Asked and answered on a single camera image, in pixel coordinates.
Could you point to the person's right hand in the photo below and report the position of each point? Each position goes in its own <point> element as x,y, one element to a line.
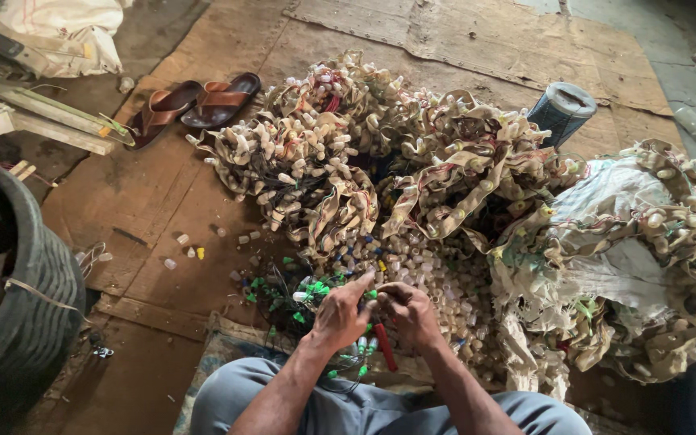
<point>411,314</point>

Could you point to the person's left hand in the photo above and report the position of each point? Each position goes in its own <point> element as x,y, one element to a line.
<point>337,320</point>

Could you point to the person's right fingers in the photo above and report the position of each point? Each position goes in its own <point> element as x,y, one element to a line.
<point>391,294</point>

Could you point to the pile of loose clear caps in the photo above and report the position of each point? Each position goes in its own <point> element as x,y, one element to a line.
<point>426,284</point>

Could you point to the person's grey trousers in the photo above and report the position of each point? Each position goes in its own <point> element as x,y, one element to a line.
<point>348,402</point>

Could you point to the heap of beige bulb strips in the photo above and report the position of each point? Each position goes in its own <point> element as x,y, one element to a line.
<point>444,175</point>

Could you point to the torn white woven sack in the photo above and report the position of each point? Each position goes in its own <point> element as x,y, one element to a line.
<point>608,241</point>

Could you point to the blue thread cone spool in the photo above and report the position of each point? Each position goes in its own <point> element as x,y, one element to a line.
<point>561,113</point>

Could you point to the brown leather sandal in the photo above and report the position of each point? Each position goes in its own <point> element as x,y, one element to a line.
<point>164,112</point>
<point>221,100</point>

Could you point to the black rubber tub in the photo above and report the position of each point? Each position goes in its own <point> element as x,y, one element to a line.
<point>13,284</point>

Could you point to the wooden frame pieces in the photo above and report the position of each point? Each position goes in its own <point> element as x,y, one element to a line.
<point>34,115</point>

